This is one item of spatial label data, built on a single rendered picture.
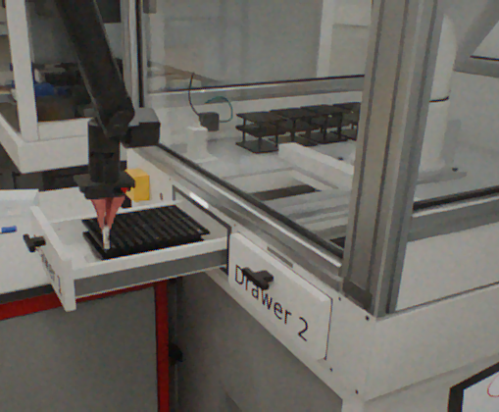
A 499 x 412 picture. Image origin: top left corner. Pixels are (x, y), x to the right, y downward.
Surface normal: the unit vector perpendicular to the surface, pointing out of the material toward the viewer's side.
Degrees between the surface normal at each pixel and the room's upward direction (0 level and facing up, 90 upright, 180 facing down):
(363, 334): 90
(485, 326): 90
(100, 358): 90
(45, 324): 90
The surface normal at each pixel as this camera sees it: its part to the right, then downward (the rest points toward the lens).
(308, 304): -0.91, 0.17
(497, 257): 0.43, 0.36
